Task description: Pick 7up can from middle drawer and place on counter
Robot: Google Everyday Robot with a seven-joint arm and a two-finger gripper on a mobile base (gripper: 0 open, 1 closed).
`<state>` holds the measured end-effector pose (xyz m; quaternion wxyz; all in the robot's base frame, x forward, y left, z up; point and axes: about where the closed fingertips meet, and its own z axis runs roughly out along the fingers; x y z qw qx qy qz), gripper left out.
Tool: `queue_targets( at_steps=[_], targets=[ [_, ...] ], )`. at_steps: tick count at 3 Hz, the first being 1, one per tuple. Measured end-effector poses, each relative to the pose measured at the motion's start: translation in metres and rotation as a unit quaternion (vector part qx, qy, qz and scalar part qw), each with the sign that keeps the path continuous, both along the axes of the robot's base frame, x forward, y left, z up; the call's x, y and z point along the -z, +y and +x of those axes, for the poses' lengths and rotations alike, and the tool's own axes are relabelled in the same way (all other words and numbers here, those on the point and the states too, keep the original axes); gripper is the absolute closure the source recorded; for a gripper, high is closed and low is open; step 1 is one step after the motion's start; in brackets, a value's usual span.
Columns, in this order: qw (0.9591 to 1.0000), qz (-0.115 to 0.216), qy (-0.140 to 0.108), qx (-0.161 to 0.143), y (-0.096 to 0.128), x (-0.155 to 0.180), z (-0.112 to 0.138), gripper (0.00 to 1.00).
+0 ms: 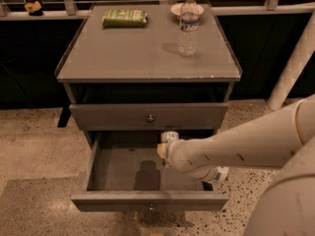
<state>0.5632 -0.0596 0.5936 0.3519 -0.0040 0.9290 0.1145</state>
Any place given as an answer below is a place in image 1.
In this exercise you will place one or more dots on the grey three-drawer cabinet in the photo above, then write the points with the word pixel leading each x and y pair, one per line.
pixel 143 65

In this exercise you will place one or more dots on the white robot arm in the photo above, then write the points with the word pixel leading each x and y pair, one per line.
pixel 283 139

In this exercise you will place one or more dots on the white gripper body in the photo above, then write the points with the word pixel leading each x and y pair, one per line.
pixel 169 153

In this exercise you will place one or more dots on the open grey middle drawer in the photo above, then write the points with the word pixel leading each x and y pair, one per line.
pixel 125 174

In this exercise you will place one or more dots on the green snack bag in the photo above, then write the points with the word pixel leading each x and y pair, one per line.
pixel 124 18

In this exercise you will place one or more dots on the brass top drawer knob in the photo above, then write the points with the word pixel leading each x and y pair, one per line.
pixel 151 119

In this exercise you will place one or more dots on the clear plastic water bottle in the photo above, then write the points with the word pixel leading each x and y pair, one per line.
pixel 188 25

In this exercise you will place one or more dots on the small yellow black object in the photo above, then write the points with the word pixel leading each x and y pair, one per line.
pixel 34 8

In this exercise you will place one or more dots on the white ceramic bowl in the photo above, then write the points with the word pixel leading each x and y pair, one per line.
pixel 175 10

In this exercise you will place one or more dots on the closed grey top drawer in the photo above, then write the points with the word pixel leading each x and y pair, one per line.
pixel 132 117

